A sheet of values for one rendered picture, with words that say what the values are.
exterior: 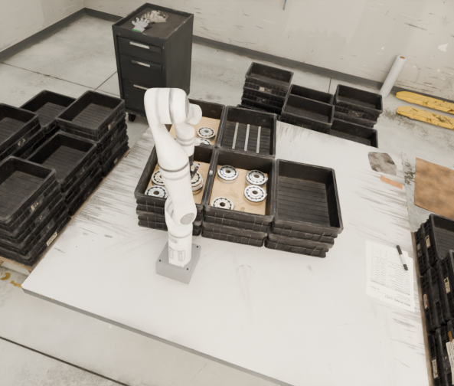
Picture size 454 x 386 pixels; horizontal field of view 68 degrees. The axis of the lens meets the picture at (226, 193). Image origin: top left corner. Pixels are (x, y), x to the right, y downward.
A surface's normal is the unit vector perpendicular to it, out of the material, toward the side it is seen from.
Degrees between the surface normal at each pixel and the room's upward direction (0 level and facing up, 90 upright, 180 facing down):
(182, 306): 0
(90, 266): 0
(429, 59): 90
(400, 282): 0
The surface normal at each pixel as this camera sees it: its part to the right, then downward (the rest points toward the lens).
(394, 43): -0.28, 0.68
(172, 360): 0.12, -0.68
